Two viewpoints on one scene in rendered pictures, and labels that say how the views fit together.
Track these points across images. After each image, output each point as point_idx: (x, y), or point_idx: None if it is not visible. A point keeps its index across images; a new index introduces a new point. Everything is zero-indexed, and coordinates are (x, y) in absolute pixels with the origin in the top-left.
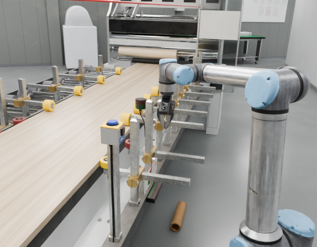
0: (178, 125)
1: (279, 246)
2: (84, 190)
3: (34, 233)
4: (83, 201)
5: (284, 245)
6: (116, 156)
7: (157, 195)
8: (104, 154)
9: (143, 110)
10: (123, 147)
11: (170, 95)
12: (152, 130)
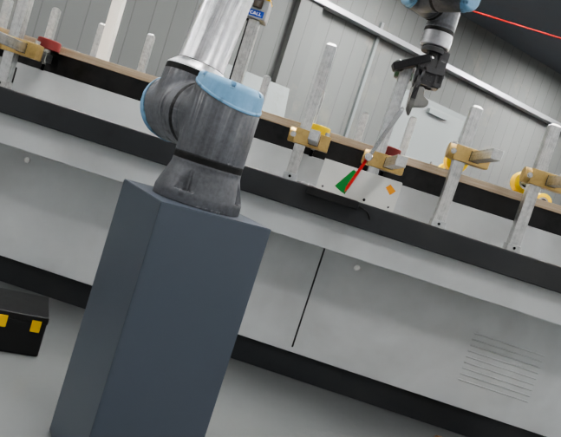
0: (477, 156)
1: (170, 76)
2: (265, 133)
3: None
4: (257, 145)
5: (179, 86)
6: (246, 35)
7: (324, 195)
8: (334, 133)
9: (522, 182)
10: (404, 182)
11: (438, 60)
12: (394, 114)
